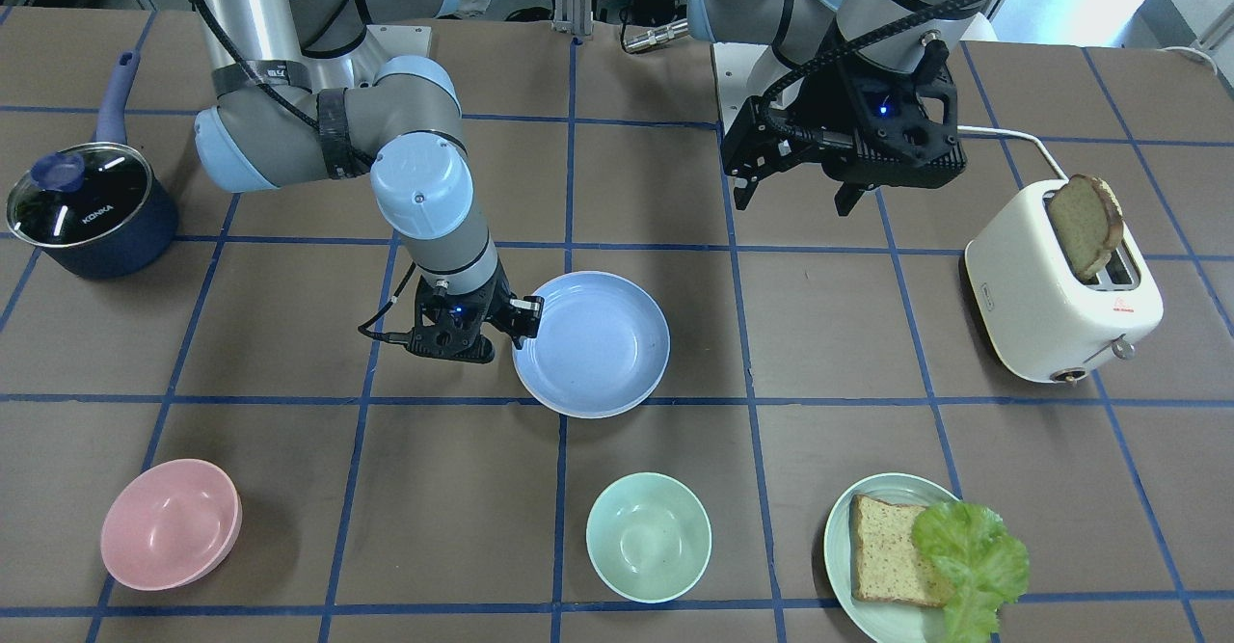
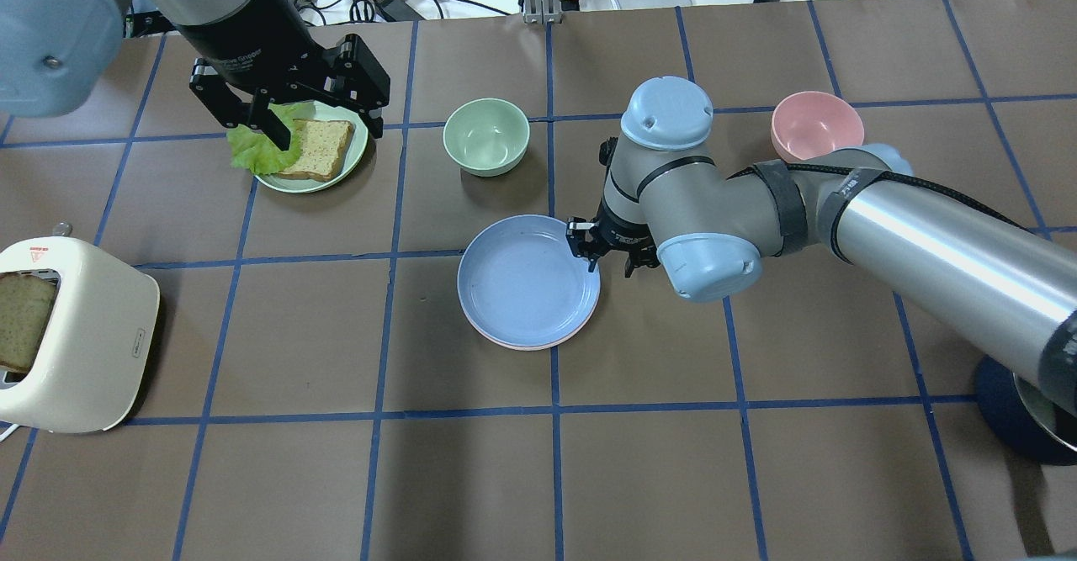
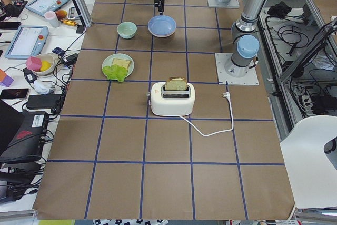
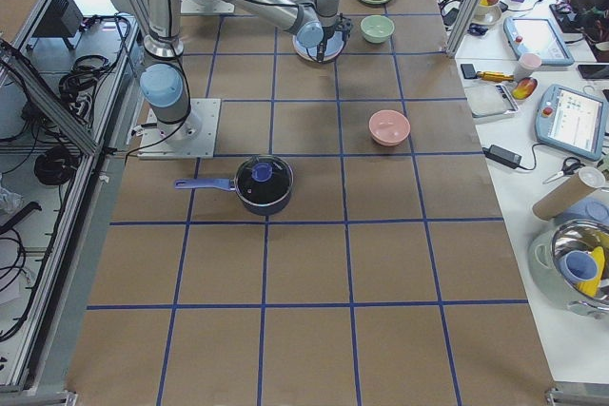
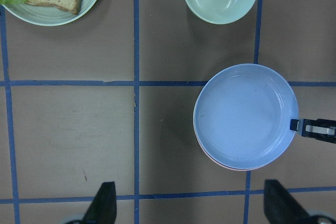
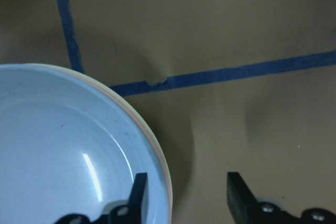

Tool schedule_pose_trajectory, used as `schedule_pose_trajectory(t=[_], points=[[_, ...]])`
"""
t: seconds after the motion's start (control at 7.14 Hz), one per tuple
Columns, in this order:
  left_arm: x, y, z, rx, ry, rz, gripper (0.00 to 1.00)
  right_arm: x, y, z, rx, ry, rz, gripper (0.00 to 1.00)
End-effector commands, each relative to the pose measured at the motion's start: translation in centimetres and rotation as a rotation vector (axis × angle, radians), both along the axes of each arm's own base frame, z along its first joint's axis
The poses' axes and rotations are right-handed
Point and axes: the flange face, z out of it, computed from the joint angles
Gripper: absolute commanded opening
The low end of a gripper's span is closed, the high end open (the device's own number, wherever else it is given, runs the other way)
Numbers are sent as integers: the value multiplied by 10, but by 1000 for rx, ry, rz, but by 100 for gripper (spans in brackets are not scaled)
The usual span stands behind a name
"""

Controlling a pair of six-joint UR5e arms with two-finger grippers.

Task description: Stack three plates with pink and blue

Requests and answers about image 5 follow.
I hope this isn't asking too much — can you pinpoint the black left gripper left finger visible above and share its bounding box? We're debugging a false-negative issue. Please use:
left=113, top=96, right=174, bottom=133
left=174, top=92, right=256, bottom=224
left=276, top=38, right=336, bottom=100
left=81, top=182, right=117, bottom=224

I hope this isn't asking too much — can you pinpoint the pink plate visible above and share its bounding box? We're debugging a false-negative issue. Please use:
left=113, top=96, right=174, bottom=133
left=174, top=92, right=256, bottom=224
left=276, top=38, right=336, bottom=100
left=193, top=125, right=264, bottom=172

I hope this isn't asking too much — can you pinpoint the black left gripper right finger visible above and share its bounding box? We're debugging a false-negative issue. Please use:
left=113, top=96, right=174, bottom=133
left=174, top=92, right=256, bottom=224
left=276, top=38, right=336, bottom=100
left=264, top=179, right=310, bottom=223

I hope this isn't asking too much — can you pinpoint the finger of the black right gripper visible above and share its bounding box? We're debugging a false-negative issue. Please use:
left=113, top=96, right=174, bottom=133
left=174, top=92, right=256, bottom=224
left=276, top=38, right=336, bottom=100
left=290, top=119, right=335, bottom=144

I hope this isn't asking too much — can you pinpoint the blue plate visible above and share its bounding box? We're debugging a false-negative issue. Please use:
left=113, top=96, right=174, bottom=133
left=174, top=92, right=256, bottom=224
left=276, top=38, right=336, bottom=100
left=193, top=63, right=298, bottom=169

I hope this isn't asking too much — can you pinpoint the green plate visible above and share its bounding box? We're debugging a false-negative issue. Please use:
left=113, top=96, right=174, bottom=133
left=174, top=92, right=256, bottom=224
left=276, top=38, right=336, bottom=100
left=4, top=0, right=97, bottom=26

